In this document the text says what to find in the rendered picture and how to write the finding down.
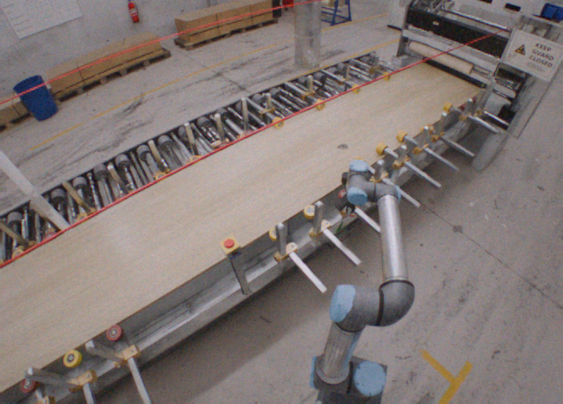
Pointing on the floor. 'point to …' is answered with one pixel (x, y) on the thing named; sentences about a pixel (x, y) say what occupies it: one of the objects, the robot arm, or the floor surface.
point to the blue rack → (338, 5)
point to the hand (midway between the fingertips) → (346, 214)
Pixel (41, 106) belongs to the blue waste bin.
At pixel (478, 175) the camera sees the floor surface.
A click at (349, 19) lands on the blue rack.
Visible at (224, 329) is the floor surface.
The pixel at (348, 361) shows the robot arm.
